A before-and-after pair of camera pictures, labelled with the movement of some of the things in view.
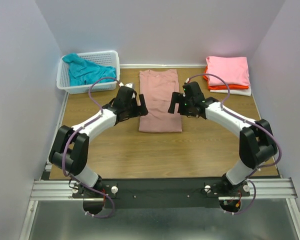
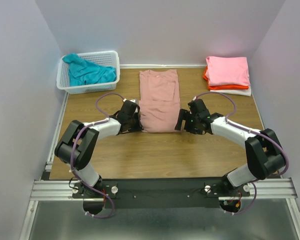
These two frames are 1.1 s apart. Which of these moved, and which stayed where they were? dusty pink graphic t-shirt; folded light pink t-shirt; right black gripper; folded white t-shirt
Moved: right black gripper
Stayed: folded white t-shirt; dusty pink graphic t-shirt; folded light pink t-shirt
